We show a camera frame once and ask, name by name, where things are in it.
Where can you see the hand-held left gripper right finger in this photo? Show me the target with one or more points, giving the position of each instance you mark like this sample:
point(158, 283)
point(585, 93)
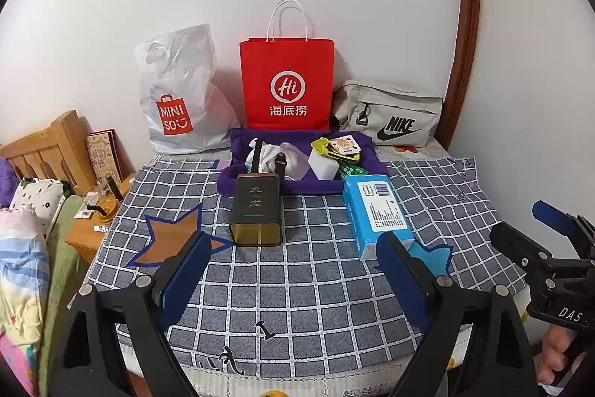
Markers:
point(404, 280)

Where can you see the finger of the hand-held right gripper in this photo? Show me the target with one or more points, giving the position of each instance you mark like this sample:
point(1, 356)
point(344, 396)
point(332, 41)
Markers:
point(553, 218)
point(516, 244)

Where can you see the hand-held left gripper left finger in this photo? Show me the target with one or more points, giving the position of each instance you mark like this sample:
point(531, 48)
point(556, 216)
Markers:
point(183, 280)

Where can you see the green cassette-print pouch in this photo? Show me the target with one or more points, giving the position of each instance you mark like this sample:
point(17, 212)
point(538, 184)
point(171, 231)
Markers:
point(353, 170)

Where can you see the white sponge block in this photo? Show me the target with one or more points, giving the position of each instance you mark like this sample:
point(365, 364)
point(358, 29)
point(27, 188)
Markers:
point(325, 167)

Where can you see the purple cloth bag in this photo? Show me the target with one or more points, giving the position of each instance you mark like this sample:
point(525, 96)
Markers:
point(302, 187)

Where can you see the small orange-print sachet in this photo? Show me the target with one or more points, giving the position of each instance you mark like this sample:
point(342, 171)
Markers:
point(345, 146)

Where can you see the yellow black pouch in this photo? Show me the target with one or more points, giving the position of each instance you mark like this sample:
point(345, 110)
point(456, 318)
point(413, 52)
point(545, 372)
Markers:
point(320, 143)

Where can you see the person's right hand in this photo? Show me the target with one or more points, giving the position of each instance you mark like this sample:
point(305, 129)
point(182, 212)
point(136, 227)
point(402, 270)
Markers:
point(555, 353)

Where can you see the blue star patch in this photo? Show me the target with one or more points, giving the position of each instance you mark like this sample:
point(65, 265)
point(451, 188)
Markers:
point(432, 260)

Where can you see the brown star patch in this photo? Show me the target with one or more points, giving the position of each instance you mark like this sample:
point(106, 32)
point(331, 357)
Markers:
point(158, 248)

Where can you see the blue tissue pack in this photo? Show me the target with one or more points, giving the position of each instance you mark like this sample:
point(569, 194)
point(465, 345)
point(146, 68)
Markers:
point(369, 239)

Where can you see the small white tube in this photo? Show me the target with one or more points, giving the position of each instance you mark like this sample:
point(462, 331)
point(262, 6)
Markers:
point(101, 229)

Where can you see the grey checked blanket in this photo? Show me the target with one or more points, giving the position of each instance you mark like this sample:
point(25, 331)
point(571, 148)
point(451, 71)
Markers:
point(302, 285)

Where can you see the amber glass ashtray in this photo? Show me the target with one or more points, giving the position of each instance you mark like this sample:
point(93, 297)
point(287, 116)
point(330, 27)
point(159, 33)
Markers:
point(108, 209)

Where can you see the dark tin box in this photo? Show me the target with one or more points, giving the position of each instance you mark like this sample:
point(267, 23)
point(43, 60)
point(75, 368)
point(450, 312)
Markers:
point(255, 201)

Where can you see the wooden nightstand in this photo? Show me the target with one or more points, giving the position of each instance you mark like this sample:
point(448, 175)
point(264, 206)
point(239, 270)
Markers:
point(83, 239)

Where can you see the small white packet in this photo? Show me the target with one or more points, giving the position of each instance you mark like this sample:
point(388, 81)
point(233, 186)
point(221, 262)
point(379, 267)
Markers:
point(84, 209)

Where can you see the green bed sheet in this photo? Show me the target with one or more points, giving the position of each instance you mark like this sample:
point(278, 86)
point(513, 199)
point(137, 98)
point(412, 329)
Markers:
point(60, 262)

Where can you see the white printed bed sheet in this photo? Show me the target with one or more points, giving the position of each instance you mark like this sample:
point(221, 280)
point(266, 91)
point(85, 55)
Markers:
point(409, 151)

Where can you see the patterned book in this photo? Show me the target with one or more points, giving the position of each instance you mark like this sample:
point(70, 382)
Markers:
point(102, 155)

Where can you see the colourful quilt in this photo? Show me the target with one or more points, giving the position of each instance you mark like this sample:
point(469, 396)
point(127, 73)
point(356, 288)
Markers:
point(18, 285)

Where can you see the white dotted pillow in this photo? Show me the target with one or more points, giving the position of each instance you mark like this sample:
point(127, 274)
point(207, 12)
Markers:
point(37, 201)

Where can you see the grey waist bag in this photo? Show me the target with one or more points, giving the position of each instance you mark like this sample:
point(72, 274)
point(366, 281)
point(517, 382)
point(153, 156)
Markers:
point(395, 104)

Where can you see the wooden headboard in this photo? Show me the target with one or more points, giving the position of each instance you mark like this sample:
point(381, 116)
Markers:
point(65, 136)

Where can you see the purple plush toy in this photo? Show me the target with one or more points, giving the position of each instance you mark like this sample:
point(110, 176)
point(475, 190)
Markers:
point(3, 183)

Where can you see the white plastic shopping bag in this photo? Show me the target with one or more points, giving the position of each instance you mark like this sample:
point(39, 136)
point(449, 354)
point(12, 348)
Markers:
point(186, 67)

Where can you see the red paper bag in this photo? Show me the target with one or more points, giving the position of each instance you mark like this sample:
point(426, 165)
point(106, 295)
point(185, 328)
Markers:
point(286, 62)

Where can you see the brown wooden door frame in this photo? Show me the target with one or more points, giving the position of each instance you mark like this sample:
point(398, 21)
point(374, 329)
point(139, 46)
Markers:
point(469, 6)

